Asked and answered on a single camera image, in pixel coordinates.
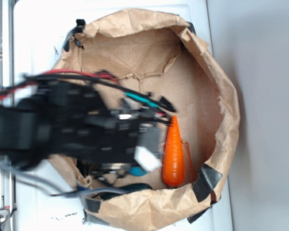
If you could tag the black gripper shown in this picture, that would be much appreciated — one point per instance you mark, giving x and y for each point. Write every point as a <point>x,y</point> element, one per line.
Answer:
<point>126,137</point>

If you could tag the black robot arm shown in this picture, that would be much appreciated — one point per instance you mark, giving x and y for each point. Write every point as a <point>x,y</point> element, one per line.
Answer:
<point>83,117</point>

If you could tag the blue ball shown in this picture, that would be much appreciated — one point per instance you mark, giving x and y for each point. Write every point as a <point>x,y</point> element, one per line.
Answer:
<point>137,171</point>

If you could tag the dark green toy cucumber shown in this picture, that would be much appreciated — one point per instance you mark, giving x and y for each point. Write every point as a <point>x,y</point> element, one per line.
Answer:
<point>128,188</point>

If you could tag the orange toy carrot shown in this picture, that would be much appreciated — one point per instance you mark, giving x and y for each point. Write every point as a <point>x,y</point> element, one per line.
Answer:
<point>173,162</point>

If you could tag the brown paper bag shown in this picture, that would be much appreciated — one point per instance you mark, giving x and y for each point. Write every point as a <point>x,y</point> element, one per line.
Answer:
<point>157,52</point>

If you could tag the white plastic tray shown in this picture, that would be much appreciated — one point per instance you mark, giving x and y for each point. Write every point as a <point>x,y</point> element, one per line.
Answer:
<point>40,28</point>

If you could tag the metal frame rail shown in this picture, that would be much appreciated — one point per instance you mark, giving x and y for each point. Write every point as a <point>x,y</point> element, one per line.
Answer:
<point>7,182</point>

